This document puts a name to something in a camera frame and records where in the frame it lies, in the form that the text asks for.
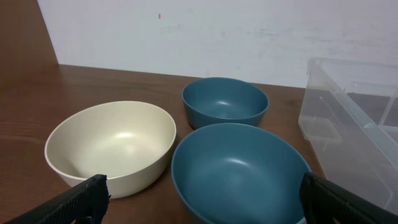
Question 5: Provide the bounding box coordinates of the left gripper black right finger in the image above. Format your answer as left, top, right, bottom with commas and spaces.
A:
299, 172, 397, 224

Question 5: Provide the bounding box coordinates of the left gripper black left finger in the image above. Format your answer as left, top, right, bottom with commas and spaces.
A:
6, 174, 110, 224

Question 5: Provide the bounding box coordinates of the cream bowl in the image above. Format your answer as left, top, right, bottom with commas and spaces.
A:
44, 101, 177, 198

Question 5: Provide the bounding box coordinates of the blue bowl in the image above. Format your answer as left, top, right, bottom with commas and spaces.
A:
182, 77, 269, 129
171, 123, 310, 223

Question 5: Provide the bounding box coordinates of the clear plastic container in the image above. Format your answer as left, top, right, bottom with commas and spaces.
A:
298, 58, 397, 213

